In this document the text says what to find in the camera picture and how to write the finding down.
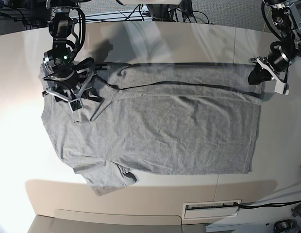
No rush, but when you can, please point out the black cable at port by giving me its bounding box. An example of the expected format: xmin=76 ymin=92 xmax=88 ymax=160
xmin=222 ymin=200 xmax=301 ymax=210

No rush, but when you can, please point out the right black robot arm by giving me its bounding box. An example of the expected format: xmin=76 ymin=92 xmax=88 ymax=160
xmin=42 ymin=0 xmax=103 ymax=110

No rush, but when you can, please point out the grey central robot stand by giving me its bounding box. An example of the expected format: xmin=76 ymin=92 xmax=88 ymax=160
xmin=146 ymin=4 xmax=173 ymax=22

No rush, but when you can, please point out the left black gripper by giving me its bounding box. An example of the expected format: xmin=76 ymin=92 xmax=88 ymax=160
xmin=248 ymin=57 xmax=273 ymax=85

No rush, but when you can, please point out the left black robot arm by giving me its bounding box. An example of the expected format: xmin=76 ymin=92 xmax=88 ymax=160
xmin=260 ymin=0 xmax=301 ymax=83

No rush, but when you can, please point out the grey T-shirt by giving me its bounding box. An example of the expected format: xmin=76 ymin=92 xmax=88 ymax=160
xmin=42 ymin=65 xmax=262 ymax=196

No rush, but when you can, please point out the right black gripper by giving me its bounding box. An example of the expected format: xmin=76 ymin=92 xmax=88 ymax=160
xmin=43 ymin=57 xmax=109 ymax=104

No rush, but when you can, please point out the black device bottom right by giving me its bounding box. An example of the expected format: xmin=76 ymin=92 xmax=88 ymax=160
xmin=273 ymin=219 xmax=297 ymax=233

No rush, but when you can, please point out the white table cable port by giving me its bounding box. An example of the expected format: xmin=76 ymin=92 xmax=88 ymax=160
xmin=182 ymin=200 xmax=242 ymax=220

